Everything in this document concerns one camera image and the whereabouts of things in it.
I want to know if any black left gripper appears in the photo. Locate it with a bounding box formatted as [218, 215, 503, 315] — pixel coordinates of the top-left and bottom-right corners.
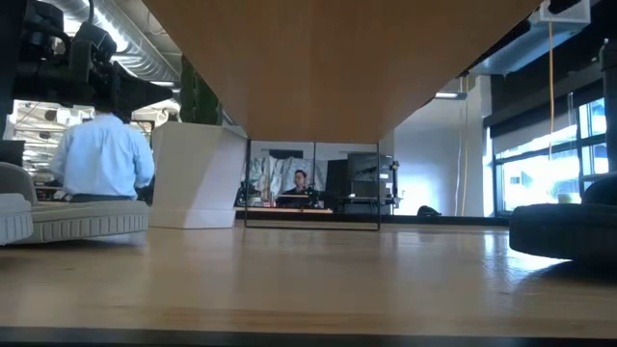
[67, 57, 174, 124]

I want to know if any black slide sandal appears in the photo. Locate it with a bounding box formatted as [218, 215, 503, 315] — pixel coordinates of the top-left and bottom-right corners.
[508, 172, 617, 265]

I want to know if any person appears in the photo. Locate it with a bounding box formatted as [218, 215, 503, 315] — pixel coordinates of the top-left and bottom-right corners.
[47, 108, 156, 203]
[275, 169, 323, 209]

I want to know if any white hexagonal plant pot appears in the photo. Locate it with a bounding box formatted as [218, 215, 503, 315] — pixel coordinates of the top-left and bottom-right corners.
[148, 120, 250, 230]

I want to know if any black monitor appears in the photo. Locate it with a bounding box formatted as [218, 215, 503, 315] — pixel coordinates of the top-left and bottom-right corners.
[0, 139, 26, 168]

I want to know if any silver foil sheet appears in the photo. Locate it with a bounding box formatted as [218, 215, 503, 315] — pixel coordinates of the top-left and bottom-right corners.
[248, 154, 329, 200]

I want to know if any wooden table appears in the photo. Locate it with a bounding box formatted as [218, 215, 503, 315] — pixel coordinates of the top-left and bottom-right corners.
[234, 205, 334, 216]

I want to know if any black equipment rack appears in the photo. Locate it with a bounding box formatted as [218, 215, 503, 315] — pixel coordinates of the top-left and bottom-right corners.
[325, 152, 401, 216]

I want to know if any large window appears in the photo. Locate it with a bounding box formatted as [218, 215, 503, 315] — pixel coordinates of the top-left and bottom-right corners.
[491, 95, 611, 216]

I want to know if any black stand pole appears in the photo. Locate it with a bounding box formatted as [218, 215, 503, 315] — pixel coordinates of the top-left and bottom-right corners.
[599, 37, 617, 174]

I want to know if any silver spiral ceiling duct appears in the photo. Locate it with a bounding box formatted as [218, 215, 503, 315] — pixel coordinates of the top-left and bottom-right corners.
[45, 0, 183, 86]

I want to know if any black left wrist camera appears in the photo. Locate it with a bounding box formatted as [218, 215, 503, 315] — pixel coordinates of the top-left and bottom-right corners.
[68, 21, 119, 67]

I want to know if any black aluminium table frame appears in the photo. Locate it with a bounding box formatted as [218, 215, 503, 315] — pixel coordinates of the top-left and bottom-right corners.
[234, 213, 512, 227]

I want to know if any grey ceiling air duct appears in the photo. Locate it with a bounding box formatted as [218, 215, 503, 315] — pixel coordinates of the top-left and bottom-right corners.
[469, 0, 592, 77]

